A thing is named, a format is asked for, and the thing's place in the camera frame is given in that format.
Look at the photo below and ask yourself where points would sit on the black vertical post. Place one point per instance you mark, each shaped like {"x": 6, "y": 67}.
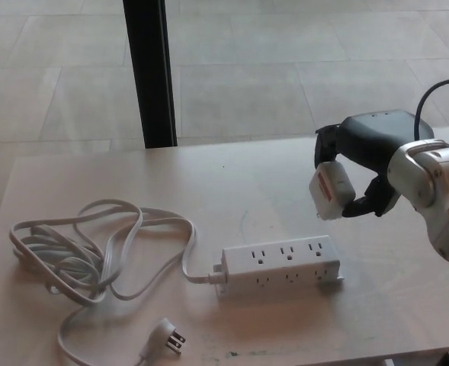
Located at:
{"x": 149, "y": 76}

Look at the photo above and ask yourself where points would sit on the white angled wall plug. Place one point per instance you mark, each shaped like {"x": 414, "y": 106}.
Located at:
{"x": 167, "y": 337}

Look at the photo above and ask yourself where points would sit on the white plug adapter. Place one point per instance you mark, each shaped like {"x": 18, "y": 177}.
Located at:
{"x": 332, "y": 190}

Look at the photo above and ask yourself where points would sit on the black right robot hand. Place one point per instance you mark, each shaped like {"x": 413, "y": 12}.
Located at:
{"x": 372, "y": 137}

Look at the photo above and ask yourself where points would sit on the white power strip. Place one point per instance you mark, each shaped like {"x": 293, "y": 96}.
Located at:
{"x": 281, "y": 267}

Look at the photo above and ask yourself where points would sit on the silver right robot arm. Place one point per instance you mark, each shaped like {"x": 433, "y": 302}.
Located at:
{"x": 433, "y": 183}

